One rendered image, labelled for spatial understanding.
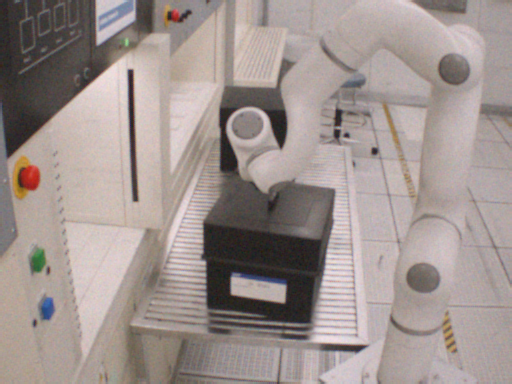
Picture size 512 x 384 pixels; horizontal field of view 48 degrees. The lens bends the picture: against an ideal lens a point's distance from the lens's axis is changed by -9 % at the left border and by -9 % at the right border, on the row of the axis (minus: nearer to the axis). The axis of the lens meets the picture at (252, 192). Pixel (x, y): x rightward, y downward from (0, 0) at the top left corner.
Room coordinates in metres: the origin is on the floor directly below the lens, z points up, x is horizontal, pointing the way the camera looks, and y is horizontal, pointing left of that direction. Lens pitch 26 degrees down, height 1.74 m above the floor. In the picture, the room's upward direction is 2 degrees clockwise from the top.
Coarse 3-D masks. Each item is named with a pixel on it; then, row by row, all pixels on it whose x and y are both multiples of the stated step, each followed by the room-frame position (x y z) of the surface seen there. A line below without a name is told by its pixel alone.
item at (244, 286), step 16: (208, 272) 1.31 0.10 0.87; (224, 272) 1.30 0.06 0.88; (240, 272) 1.29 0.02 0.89; (256, 272) 1.28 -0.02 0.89; (272, 272) 1.27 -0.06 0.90; (320, 272) 1.37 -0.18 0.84; (208, 288) 1.31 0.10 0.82; (224, 288) 1.30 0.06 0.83; (240, 288) 1.29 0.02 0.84; (256, 288) 1.28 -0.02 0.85; (272, 288) 1.27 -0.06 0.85; (288, 288) 1.26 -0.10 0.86; (304, 288) 1.25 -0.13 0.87; (208, 304) 1.31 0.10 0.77; (224, 304) 1.30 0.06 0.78; (240, 304) 1.29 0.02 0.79; (256, 304) 1.28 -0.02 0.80; (272, 304) 1.27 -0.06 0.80; (288, 304) 1.26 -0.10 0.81; (304, 304) 1.25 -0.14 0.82; (304, 320) 1.25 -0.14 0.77
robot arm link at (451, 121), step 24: (432, 96) 1.06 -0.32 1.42; (456, 96) 1.04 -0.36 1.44; (480, 96) 1.05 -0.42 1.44; (432, 120) 1.02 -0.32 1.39; (456, 120) 1.00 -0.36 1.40; (432, 144) 1.00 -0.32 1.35; (456, 144) 0.98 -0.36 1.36; (432, 168) 1.00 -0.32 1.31; (456, 168) 0.98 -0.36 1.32; (432, 192) 1.01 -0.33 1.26; (456, 192) 0.99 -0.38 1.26; (432, 216) 1.05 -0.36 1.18; (456, 216) 1.05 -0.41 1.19
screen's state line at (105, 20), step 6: (132, 0) 1.44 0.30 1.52; (120, 6) 1.35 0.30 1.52; (126, 6) 1.39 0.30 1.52; (132, 6) 1.44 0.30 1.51; (108, 12) 1.26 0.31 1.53; (114, 12) 1.30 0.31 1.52; (120, 12) 1.35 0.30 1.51; (126, 12) 1.39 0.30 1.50; (102, 18) 1.22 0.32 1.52; (108, 18) 1.26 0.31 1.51; (114, 18) 1.30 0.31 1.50; (120, 18) 1.35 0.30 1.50; (102, 24) 1.22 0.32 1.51; (108, 24) 1.26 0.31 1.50
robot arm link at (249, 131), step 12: (252, 108) 1.15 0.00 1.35; (228, 120) 1.14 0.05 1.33; (240, 120) 1.13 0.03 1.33; (252, 120) 1.13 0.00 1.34; (264, 120) 1.13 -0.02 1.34; (228, 132) 1.12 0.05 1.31; (240, 132) 1.11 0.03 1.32; (252, 132) 1.11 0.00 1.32; (264, 132) 1.11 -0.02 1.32; (240, 144) 1.10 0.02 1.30; (252, 144) 1.10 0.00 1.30; (264, 144) 1.12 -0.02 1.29; (276, 144) 1.14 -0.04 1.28; (240, 156) 1.13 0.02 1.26; (252, 156) 1.11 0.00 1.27
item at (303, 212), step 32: (224, 192) 1.47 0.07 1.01; (256, 192) 1.47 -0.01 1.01; (288, 192) 1.48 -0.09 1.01; (320, 192) 1.49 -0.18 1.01; (224, 224) 1.30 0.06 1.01; (256, 224) 1.31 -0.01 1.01; (288, 224) 1.31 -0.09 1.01; (320, 224) 1.32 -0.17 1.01; (224, 256) 1.29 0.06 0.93; (256, 256) 1.28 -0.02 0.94; (288, 256) 1.26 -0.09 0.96; (320, 256) 1.26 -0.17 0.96
